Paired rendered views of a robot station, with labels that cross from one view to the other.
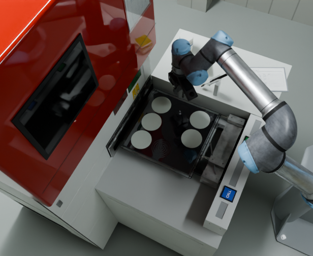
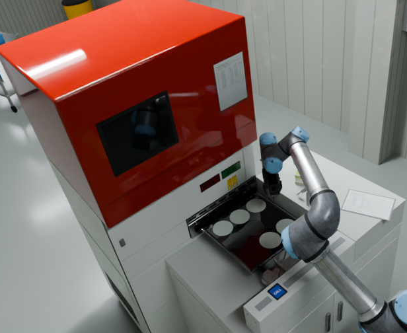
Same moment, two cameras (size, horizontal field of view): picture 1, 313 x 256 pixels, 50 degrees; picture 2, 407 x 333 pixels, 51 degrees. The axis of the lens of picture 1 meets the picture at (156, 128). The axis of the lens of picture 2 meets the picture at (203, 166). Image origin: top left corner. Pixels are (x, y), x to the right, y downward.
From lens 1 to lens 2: 0.82 m
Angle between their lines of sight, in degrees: 30
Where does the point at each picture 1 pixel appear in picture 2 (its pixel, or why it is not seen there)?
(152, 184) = (217, 272)
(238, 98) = not seen: hidden behind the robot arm
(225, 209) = (268, 304)
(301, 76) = not seen: outside the picture
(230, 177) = (287, 278)
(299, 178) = (343, 283)
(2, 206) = (96, 288)
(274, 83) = (376, 209)
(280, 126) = (318, 208)
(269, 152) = (304, 232)
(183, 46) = (267, 137)
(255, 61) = (366, 187)
